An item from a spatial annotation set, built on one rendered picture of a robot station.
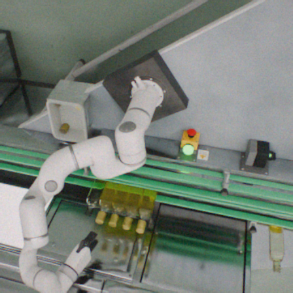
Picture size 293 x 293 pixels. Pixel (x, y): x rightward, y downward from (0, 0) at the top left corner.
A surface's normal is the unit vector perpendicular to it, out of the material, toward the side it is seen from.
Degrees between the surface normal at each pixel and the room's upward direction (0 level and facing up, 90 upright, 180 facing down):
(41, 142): 90
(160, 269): 90
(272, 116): 0
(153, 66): 1
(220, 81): 0
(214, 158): 90
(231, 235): 90
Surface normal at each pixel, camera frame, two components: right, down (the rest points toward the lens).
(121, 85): -0.27, 0.71
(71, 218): -0.02, -0.69
